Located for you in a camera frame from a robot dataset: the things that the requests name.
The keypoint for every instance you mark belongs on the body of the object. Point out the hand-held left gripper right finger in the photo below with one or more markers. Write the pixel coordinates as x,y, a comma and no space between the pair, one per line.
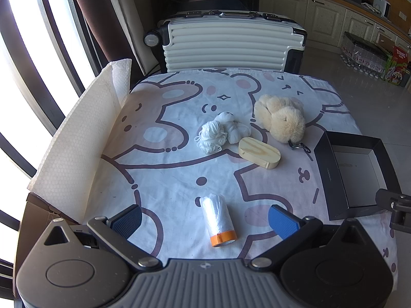
282,223

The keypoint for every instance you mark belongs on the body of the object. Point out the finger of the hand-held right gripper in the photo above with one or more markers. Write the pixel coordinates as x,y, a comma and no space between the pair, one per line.
387,199

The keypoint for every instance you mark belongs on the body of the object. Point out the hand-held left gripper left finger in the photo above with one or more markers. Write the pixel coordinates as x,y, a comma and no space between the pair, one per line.
126,219

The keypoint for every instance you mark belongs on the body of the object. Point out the plastic bag roll orange core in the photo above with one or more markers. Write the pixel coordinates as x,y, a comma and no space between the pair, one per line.
218,218

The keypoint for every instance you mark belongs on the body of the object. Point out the black cardboard box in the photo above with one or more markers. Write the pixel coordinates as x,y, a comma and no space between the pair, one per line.
327,173

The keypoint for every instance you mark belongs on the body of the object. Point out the oval wooden box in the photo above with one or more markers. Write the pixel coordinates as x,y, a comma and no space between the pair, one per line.
257,150

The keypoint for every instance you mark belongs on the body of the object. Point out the white gauze bundle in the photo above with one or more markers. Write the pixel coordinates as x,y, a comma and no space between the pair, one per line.
236,131

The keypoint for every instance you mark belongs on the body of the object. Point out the white yarn ball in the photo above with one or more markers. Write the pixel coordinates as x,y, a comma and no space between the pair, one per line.
210,134

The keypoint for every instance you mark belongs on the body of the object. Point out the bear printed blanket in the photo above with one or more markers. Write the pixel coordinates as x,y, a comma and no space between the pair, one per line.
179,173

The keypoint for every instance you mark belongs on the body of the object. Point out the white foam sheet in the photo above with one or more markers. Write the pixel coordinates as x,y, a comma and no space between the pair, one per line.
74,154

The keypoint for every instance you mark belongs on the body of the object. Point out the green and red carton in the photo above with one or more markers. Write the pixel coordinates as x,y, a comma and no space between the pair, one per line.
396,67

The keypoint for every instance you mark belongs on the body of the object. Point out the pack of water bottles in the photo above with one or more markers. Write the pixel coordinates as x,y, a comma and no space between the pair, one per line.
362,54

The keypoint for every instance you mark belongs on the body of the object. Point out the brown carton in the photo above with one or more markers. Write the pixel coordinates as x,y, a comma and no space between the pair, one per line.
385,41

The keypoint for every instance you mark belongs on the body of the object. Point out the white ribbed suitcase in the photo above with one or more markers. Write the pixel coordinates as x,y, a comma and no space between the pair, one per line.
224,45

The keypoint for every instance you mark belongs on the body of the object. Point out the white countertop appliance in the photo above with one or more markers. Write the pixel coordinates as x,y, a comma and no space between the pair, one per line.
382,6

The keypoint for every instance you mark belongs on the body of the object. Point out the cream kitchen cabinets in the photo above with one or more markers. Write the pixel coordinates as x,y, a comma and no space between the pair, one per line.
321,9

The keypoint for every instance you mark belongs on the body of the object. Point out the beige padded panel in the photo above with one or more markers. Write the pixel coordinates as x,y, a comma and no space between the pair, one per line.
128,16

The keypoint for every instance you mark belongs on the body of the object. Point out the brown curtain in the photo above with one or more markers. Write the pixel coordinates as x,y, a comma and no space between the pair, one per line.
96,12

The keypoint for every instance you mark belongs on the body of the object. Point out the dark navy seat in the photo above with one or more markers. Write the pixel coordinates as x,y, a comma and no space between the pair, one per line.
224,5

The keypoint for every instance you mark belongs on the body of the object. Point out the black window frame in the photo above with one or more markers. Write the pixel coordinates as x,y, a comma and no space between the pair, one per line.
32,86

